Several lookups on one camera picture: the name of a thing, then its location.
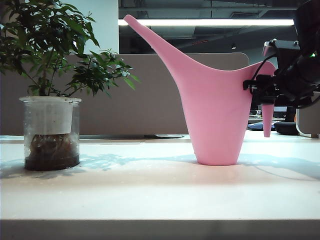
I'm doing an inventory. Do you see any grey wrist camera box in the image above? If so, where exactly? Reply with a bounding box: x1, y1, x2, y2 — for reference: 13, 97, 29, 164
262, 38, 301, 73

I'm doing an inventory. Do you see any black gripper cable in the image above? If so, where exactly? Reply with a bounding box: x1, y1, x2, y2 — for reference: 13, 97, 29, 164
251, 57, 271, 81

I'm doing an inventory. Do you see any flat grey stand base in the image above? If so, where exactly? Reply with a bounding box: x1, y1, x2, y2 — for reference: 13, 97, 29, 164
143, 134, 185, 140

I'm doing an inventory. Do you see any blue fabric item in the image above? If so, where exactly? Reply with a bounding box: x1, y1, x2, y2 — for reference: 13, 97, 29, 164
246, 121, 265, 131

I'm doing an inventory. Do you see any black round cushion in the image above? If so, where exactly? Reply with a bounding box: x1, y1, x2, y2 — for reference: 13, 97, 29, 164
273, 120, 300, 137

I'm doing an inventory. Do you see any black office chair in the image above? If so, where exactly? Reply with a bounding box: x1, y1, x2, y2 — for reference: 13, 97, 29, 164
284, 105, 297, 123

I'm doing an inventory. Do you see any wide beige desk partition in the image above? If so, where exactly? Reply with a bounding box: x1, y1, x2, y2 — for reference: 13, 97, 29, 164
0, 52, 250, 137

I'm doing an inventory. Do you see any white inner plant pot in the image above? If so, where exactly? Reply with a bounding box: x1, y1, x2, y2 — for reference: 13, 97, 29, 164
31, 96, 75, 136

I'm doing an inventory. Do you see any clear glass plant pot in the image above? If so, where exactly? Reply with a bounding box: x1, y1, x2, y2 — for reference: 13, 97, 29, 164
19, 96, 83, 172

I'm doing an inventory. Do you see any green leafy plant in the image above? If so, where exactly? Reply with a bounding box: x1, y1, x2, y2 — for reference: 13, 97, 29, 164
0, 0, 141, 98

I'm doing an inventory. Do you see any long ceiling light strip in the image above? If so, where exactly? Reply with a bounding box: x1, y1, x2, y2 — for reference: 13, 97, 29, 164
118, 18, 295, 27

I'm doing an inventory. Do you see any pink plastic watering can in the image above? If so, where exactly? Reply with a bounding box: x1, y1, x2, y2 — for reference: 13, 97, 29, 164
123, 14, 277, 166

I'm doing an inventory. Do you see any white-edged beige desk partition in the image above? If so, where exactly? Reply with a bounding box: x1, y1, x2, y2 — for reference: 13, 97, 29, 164
295, 98, 320, 139

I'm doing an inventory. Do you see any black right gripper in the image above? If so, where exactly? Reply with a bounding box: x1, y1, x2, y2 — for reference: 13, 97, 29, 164
242, 53, 320, 106

